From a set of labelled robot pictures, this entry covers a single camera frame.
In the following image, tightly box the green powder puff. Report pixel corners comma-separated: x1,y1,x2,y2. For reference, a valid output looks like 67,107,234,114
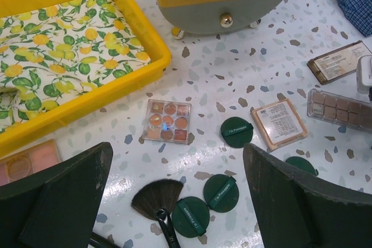
284,156,319,177
203,174,239,213
220,117,253,149
171,196,210,238

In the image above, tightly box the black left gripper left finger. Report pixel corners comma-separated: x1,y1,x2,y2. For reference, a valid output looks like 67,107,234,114
1,142,113,247

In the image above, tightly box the lemon print cloth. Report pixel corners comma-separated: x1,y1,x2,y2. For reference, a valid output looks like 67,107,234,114
1,0,151,132

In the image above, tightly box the yellow plastic tray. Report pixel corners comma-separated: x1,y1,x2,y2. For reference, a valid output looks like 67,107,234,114
1,0,171,156

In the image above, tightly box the long clear brown eyeshadow palette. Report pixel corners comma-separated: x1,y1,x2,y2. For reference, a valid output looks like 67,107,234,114
307,89,371,132

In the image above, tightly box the black thin makeup brush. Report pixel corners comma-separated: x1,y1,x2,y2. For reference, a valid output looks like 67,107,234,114
88,232,120,248

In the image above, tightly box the black fan makeup brush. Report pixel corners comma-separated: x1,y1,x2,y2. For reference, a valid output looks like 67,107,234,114
131,179,184,248

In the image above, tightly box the long brown labelled palette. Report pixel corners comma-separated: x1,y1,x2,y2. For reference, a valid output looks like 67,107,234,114
307,40,371,85

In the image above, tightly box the nine-pan orange eyeshadow palette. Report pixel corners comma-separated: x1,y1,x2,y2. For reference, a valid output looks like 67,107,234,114
142,99,192,144

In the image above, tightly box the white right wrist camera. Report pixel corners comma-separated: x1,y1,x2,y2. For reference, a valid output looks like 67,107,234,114
356,55,372,102

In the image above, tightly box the square peach compact labelled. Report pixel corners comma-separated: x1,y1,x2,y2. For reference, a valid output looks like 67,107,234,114
251,98,308,151

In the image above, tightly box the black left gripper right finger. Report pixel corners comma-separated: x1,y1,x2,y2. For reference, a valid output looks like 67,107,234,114
243,143,371,247

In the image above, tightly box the pink blush palette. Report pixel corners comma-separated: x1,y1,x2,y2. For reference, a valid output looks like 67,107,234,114
0,139,60,186

